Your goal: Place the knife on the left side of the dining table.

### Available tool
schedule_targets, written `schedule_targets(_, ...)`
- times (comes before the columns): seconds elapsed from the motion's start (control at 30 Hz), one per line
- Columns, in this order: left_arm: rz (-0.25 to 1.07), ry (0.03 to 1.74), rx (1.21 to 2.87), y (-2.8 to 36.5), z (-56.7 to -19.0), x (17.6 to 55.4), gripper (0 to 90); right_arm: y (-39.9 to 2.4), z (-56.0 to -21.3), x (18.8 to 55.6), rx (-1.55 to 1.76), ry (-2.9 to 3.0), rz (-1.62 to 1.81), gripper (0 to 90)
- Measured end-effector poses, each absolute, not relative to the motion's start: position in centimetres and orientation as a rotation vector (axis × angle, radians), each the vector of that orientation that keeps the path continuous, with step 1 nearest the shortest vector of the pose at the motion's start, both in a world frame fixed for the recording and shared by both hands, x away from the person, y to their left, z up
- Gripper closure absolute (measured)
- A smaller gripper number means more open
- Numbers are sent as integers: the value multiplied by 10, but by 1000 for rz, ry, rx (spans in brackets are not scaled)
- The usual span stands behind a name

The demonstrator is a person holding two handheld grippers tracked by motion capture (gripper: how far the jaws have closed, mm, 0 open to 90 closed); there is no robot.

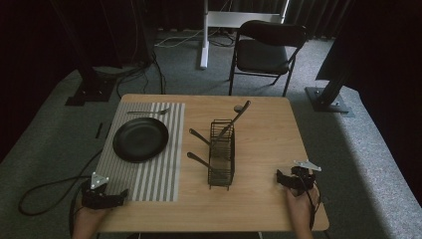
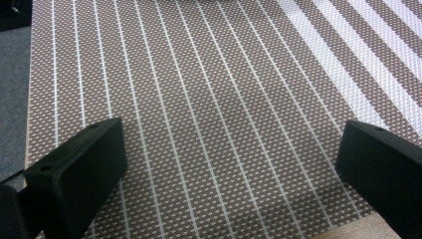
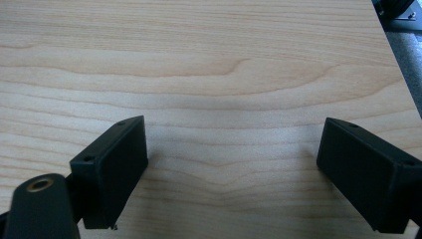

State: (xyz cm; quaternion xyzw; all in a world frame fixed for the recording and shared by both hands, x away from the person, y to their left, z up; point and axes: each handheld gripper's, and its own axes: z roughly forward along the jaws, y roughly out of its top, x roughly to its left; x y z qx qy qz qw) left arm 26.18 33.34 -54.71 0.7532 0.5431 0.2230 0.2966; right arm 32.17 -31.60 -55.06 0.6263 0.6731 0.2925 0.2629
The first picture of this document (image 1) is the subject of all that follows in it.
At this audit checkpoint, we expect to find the bundle of black floor cables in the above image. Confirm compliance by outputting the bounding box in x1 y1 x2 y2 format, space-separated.
113 49 167 100

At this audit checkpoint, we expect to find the person's left hand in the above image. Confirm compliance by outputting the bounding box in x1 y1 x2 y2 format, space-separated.
71 202 111 239

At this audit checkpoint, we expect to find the black folding chair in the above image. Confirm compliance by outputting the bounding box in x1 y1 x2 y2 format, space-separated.
227 19 310 99

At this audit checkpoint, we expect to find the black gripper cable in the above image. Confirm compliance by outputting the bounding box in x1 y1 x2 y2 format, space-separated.
17 148 105 237
297 173 322 231

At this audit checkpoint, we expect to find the white desk frame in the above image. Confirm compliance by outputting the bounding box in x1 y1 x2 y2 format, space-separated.
198 0 292 71

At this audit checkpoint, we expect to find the white floor cable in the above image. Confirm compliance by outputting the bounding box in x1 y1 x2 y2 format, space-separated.
153 29 205 49

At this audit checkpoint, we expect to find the grey striped placemat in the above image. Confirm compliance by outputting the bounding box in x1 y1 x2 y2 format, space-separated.
95 101 186 203

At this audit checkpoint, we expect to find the long black-handled utensil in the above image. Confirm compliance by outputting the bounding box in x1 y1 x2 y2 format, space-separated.
214 100 252 142

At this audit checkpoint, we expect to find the person's right hand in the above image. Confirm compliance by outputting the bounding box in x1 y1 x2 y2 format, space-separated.
286 184 321 239

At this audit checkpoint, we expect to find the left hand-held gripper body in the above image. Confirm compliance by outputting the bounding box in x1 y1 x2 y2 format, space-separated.
81 171 116 210

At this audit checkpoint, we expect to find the black round plate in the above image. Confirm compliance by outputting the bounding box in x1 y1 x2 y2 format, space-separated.
111 117 170 164

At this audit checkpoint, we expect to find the metal fork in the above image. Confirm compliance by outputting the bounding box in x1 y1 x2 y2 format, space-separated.
126 106 172 117

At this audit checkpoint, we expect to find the black metal stand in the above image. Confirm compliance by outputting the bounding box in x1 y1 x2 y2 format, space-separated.
49 0 116 108
304 63 355 119

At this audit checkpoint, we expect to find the black wire cutlery basket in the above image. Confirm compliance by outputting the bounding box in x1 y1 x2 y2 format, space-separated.
207 119 237 191

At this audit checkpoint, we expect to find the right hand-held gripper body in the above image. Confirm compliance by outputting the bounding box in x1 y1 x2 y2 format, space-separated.
289 159 322 196

